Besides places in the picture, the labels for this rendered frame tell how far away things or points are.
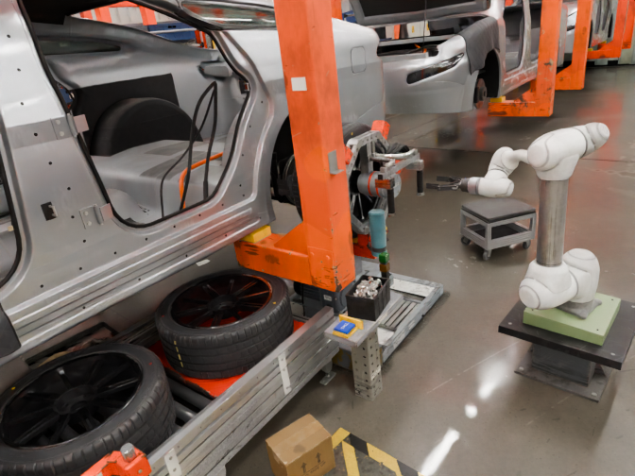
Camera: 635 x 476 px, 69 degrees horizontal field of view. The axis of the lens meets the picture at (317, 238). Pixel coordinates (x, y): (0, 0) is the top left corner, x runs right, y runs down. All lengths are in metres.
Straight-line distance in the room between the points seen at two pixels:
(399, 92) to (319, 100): 3.14
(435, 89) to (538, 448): 3.59
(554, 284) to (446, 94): 3.17
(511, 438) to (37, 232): 2.01
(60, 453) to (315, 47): 1.67
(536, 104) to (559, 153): 3.99
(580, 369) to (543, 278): 0.55
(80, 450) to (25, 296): 0.55
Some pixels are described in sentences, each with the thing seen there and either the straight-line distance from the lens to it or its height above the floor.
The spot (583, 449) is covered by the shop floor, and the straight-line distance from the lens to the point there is 2.31.
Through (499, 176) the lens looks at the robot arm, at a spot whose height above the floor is 0.89.
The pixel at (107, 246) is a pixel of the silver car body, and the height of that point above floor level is 0.98.
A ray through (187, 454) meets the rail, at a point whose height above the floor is 0.31.
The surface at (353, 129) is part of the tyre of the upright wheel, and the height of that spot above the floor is 1.15.
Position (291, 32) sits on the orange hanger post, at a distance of 1.95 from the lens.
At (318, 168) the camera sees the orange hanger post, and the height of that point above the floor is 1.13.
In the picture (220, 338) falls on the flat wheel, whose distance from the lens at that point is 2.09.
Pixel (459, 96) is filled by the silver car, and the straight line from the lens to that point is 5.08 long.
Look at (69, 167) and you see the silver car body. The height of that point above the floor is 1.31.
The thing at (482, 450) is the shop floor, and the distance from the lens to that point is 2.21.
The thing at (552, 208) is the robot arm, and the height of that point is 0.91.
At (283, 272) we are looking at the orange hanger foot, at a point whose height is 0.56.
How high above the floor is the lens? 1.64
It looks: 23 degrees down
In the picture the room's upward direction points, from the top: 7 degrees counter-clockwise
